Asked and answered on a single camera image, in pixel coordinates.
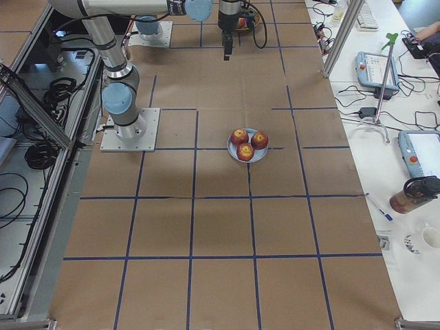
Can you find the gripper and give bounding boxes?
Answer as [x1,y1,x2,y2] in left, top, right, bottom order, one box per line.
[218,0,240,61]

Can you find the red yellow apple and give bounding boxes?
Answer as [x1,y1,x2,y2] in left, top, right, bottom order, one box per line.
[237,18,246,29]

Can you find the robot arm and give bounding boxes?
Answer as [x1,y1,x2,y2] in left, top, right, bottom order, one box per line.
[135,16,163,40]
[49,1,213,138]

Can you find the round wicker basket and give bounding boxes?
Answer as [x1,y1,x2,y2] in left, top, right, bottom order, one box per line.
[236,9,261,32]

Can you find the red apple on plate far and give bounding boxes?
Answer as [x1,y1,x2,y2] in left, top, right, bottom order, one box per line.
[230,129,249,146]

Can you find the red apple on plate side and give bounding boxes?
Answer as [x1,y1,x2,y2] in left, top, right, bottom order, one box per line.
[251,131,269,150]

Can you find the red apple on plate near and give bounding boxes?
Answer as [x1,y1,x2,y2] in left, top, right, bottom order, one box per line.
[236,143,254,162]

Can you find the light blue plate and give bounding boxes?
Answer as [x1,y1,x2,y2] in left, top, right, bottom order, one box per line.
[227,128,269,163]

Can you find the clear plastic bottle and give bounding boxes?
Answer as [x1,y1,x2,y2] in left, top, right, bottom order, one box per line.
[330,0,347,28]

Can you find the white keyboard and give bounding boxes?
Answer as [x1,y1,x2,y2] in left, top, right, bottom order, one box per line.
[357,1,379,32]

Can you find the teach pendant far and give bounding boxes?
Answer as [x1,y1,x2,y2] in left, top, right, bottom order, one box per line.
[355,52,399,93]

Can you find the teach pendant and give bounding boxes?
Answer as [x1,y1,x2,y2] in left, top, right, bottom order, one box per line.
[398,131,440,178]
[355,52,399,93]

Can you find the black power adapter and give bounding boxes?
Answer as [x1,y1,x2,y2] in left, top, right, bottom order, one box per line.
[357,107,377,119]

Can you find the metal stand with green clip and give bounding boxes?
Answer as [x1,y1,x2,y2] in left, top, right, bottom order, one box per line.
[373,33,398,125]

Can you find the teach pendant near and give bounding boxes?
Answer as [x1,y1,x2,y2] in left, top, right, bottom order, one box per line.
[398,131,440,178]

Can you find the white blue pen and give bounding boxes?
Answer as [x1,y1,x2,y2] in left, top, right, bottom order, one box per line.
[365,192,393,221]

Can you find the dark drink bottle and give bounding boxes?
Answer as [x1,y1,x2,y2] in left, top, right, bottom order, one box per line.
[389,175,439,214]

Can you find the white mug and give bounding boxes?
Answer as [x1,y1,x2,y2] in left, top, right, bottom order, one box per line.
[404,226,439,254]

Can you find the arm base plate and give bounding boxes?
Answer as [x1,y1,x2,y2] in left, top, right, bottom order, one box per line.
[128,21,173,48]
[100,108,160,152]

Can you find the aluminium frame post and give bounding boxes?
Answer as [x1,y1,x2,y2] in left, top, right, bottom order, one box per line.
[320,0,364,78]

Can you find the coiled black cables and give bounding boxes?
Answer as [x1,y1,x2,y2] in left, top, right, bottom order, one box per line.
[24,141,61,171]

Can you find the aluminium side frame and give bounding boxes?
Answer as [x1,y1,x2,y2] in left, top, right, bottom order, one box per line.
[1,1,102,322]

